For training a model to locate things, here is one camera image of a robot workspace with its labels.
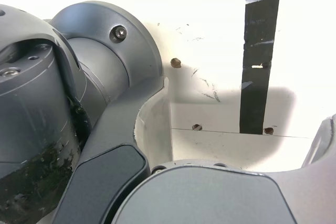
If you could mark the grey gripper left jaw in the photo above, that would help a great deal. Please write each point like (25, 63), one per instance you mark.
(105, 171)

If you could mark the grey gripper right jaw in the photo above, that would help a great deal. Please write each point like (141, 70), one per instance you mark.
(210, 197)

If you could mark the black tape strip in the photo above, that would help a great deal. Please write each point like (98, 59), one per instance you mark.
(258, 51)

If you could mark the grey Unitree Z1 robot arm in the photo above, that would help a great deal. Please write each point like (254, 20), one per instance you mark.
(29, 119)

